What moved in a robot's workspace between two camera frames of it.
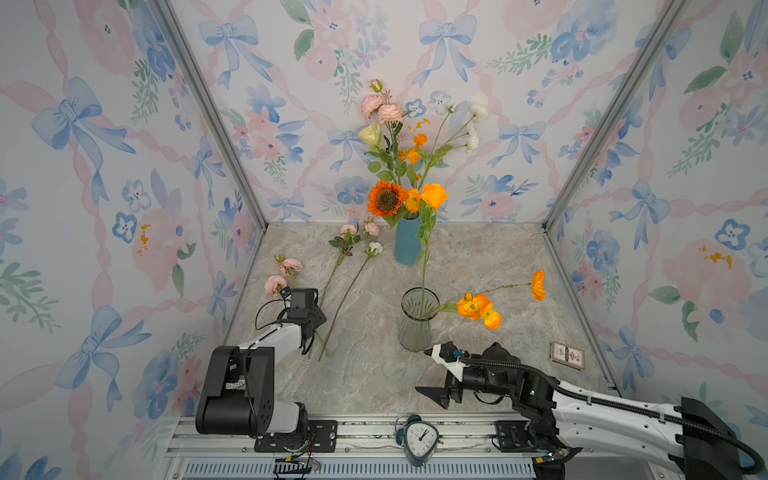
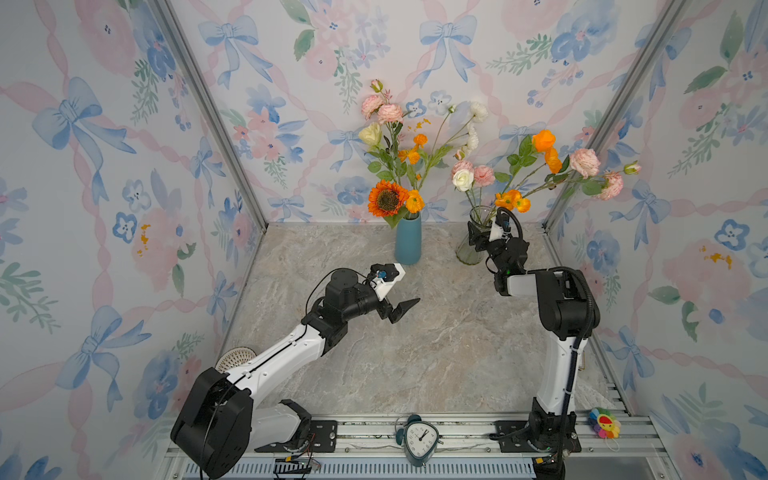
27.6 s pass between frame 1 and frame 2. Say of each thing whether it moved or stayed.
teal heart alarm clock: stayed
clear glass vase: moved
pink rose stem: moved
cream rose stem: stayed
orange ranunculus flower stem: moved
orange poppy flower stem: stayed
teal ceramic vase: stayed
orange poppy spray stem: moved
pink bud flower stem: moved
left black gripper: moved
